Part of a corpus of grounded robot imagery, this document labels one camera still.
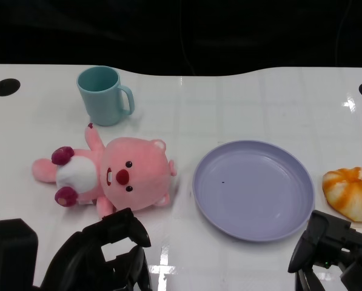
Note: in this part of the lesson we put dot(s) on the teal plastic mug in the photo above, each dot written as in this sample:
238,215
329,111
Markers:
102,103

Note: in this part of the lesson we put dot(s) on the purple plastic plate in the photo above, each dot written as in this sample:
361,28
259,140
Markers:
253,188

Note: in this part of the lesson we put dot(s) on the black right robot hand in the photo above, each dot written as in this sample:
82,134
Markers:
329,242

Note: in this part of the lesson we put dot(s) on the pink plush doll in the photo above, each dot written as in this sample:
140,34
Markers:
135,169

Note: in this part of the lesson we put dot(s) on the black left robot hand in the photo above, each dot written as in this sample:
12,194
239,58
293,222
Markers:
77,260

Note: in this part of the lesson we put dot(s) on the orange and white bun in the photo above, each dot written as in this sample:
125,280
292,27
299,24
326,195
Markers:
350,194

